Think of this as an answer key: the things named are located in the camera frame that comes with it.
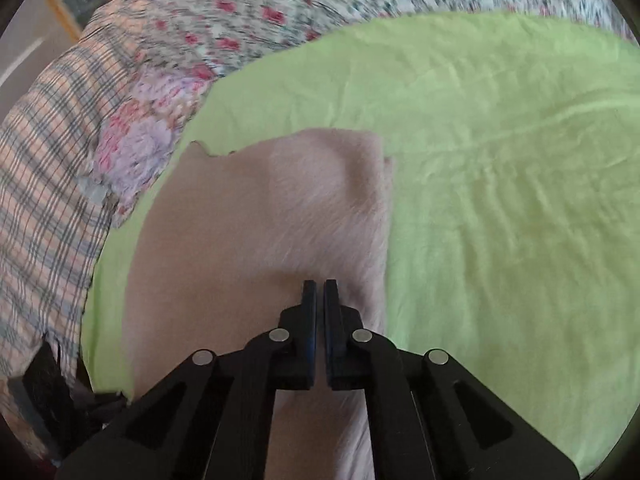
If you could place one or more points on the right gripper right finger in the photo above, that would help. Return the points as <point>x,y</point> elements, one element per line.
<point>429,417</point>

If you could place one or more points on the pastel floral pillow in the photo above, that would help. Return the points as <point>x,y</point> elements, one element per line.
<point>137,140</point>

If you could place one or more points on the beige knit sweater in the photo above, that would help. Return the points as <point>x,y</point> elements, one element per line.
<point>230,240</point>

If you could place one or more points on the plaid bed sheet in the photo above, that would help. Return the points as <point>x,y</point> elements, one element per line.
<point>51,235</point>

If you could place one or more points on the light green bed sheet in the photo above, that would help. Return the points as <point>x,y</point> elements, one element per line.
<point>514,243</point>

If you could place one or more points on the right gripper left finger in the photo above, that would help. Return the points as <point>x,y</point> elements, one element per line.
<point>210,417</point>

